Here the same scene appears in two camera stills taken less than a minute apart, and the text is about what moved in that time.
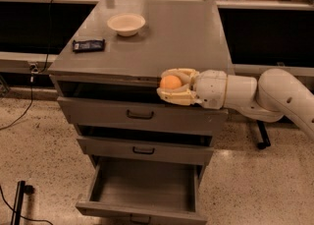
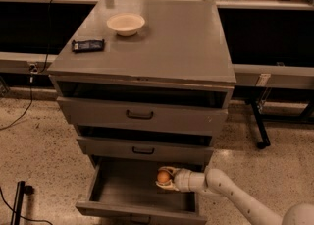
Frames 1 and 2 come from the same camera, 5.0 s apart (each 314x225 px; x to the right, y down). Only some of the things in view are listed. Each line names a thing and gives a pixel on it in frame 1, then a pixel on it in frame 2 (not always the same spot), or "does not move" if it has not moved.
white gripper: [211, 88] to [182, 180]
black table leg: [266, 141] does not move
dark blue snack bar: [88, 45] does not move
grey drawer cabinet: [148, 155] does not move
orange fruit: [170, 82] to [163, 176]
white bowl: [126, 24] does not move
